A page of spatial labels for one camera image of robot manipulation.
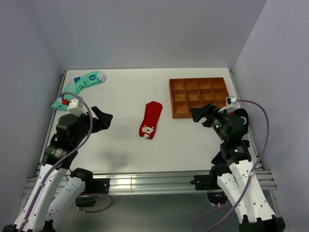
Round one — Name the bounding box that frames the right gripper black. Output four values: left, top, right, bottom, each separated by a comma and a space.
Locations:
189, 102, 229, 142

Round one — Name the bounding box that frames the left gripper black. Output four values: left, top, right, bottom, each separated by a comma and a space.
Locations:
72, 106, 112, 145

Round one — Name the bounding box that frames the red santa sock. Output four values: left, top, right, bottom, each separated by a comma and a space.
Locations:
139, 101, 163, 139

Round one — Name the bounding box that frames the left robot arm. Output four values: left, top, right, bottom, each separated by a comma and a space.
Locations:
3, 106, 113, 232

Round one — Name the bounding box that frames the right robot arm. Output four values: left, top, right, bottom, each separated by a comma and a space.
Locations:
189, 103, 285, 232

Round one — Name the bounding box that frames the orange compartment tray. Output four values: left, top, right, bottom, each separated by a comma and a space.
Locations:
169, 77, 228, 119

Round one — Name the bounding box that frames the black blue sock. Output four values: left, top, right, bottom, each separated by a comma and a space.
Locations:
233, 108, 250, 147

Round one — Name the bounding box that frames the mint green patterned sock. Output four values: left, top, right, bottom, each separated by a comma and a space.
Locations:
52, 71, 106, 110

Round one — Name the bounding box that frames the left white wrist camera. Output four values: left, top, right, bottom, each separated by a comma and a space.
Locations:
61, 98, 86, 116

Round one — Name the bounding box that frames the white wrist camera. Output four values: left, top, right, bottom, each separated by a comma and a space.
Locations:
219, 96, 239, 114
61, 98, 86, 116

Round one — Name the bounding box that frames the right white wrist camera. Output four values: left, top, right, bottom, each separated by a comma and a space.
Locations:
219, 96, 239, 114

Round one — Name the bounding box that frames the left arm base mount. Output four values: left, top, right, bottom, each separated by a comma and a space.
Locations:
75, 178, 110, 208

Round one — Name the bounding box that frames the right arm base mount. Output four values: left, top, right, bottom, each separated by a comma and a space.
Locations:
190, 174, 227, 204

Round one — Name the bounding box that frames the aluminium frame rail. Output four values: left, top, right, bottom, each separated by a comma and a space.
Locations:
22, 169, 276, 198

